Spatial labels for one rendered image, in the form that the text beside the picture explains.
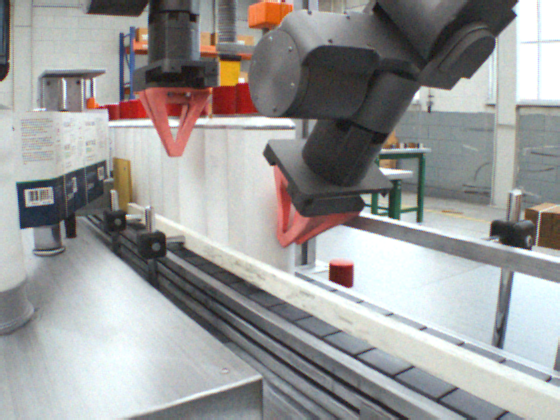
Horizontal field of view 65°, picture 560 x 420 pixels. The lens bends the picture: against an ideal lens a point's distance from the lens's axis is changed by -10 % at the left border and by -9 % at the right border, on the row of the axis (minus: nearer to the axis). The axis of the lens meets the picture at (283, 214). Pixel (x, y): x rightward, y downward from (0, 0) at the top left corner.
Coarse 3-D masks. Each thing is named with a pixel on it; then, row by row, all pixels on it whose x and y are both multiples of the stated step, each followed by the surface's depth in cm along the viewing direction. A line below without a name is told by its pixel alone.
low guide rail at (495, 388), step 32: (160, 224) 64; (224, 256) 49; (288, 288) 40; (320, 288) 38; (352, 320) 34; (384, 320) 32; (416, 352) 29; (448, 352) 27; (480, 384) 25; (512, 384) 23; (544, 384) 23; (544, 416) 22
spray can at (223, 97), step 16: (224, 96) 54; (224, 112) 54; (208, 128) 54; (224, 128) 54; (208, 144) 55; (224, 144) 54; (208, 160) 55; (224, 160) 54; (208, 176) 56; (224, 176) 55; (208, 192) 56; (224, 192) 55; (208, 208) 56; (224, 208) 55; (208, 224) 57; (224, 224) 56; (224, 240) 56
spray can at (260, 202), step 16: (256, 112) 46; (256, 128) 45; (272, 128) 45; (288, 128) 46; (256, 144) 45; (256, 160) 46; (256, 176) 46; (272, 176) 46; (256, 192) 46; (272, 192) 46; (256, 208) 47; (272, 208) 46; (256, 224) 47; (272, 224) 47; (288, 224) 48; (256, 240) 47; (272, 240) 47; (256, 256) 48; (272, 256) 47; (288, 256) 48; (288, 272) 48; (256, 288) 48
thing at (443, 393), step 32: (128, 224) 78; (192, 256) 60; (288, 320) 41; (320, 320) 41; (352, 352) 35; (384, 352) 35; (480, 352) 34; (416, 384) 30; (448, 384) 30; (480, 416) 26; (512, 416) 26
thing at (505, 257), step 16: (352, 224) 44; (368, 224) 42; (384, 224) 41; (400, 224) 39; (400, 240) 39; (416, 240) 38; (432, 240) 37; (448, 240) 35; (464, 240) 34; (480, 240) 34; (464, 256) 34; (480, 256) 33; (496, 256) 32; (512, 256) 31; (528, 256) 30; (544, 256) 29; (528, 272) 30; (544, 272) 29
